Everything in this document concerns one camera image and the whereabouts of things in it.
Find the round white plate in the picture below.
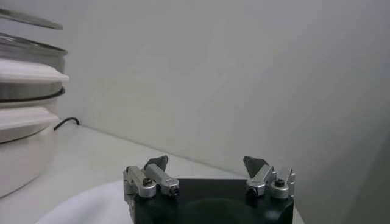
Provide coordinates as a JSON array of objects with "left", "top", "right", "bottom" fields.
[{"left": 35, "top": 179, "right": 305, "bottom": 224}]

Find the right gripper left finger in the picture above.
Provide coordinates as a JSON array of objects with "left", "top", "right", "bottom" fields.
[{"left": 122, "top": 155, "right": 180, "bottom": 200}]

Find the white electric cooking pot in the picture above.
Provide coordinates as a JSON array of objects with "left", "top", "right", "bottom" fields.
[{"left": 0, "top": 88, "right": 66, "bottom": 198}]

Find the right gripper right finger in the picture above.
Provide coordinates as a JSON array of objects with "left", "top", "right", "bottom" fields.
[{"left": 243, "top": 155, "right": 296, "bottom": 200}]

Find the black pot power cord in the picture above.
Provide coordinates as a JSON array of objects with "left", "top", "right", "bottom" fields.
[{"left": 53, "top": 117, "right": 80, "bottom": 131}]

